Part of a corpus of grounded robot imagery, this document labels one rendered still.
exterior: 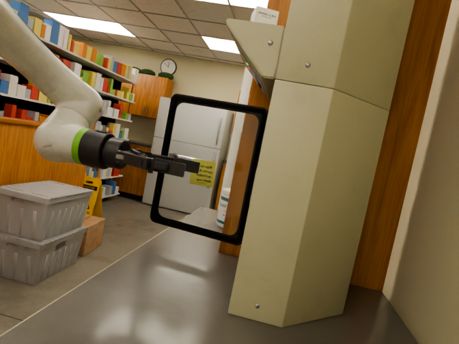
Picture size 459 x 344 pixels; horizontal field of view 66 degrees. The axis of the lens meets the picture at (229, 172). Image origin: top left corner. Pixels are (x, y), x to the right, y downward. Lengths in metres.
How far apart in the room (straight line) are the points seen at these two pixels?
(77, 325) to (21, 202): 2.26
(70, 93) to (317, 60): 0.62
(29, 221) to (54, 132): 1.98
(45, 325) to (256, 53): 0.59
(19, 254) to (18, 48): 2.17
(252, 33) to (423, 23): 0.58
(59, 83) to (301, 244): 0.70
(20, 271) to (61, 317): 2.35
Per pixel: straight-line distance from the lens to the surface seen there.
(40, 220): 2.83
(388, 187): 1.10
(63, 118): 0.98
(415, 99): 1.12
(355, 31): 0.75
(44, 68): 0.99
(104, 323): 0.67
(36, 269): 2.95
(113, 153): 0.88
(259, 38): 0.72
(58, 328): 0.66
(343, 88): 0.72
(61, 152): 0.94
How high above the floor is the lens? 1.28
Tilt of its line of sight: 5 degrees down
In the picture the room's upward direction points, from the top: 11 degrees clockwise
